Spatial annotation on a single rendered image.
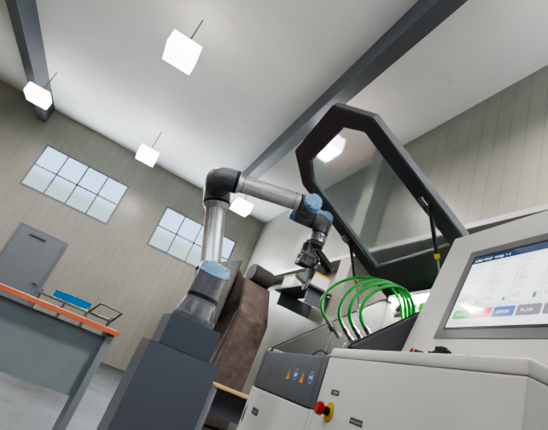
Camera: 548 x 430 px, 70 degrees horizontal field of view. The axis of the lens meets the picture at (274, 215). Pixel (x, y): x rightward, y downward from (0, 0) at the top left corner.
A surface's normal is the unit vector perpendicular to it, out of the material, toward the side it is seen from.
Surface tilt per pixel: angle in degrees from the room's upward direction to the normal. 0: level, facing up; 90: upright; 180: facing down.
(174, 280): 90
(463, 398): 90
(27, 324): 90
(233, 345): 92
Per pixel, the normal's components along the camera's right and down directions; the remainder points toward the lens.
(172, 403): 0.40, -0.23
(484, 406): -0.88, -0.44
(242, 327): 0.56, -0.10
